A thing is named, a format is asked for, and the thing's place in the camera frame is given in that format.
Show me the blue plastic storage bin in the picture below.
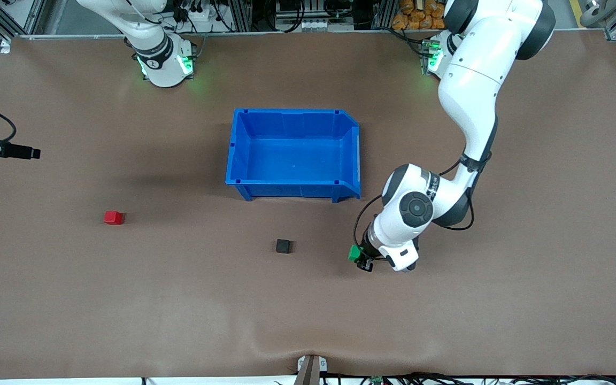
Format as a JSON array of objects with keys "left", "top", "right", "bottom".
[{"left": 225, "top": 108, "right": 362, "bottom": 203}]

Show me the brown table mat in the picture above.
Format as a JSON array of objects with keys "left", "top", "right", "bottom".
[{"left": 0, "top": 29, "right": 616, "bottom": 381}]

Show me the white terminal block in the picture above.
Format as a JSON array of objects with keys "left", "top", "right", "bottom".
[{"left": 298, "top": 18, "right": 342, "bottom": 30}]

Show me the white power strip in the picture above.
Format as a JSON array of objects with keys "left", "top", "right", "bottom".
[{"left": 186, "top": 5, "right": 222, "bottom": 25}]

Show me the orange packaged items pile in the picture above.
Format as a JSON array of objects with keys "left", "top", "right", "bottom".
[{"left": 392, "top": 0, "right": 445, "bottom": 31}]

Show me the grey equipment box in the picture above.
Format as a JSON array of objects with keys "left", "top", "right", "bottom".
[{"left": 275, "top": 0, "right": 305, "bottom": 18}]

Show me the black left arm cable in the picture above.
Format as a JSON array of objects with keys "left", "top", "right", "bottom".
[{"left": 353, "top": 152, "right": 493, "bottom": 252}]

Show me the metal table clamp bracket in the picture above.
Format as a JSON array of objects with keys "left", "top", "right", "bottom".
[{"left": 296, "top": 354, "right": 328, "bottom": 385}]

